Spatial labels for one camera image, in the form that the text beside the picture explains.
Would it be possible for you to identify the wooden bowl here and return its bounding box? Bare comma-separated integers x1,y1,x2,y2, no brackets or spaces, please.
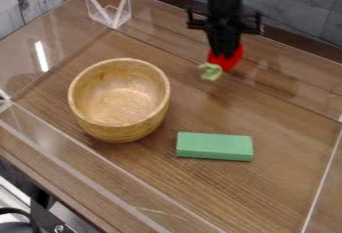
68,58,171,143

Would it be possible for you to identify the green rectangular sponge block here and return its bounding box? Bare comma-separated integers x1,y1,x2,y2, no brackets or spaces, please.
177,132,254,162

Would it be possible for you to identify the black cable and clamp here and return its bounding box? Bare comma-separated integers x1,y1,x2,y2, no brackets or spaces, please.
0,198,78,233

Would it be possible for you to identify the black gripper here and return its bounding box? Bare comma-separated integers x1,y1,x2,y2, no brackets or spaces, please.
186,8,265,58

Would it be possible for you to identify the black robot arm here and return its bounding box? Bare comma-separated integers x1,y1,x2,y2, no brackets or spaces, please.
187,0,263,59

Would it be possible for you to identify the red plush strawberry toy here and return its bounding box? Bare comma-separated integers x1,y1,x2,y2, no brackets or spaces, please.
199,44,243,81

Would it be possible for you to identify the clear acrylic tray enclosure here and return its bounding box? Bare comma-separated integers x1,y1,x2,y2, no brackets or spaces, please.
0,0,342,233

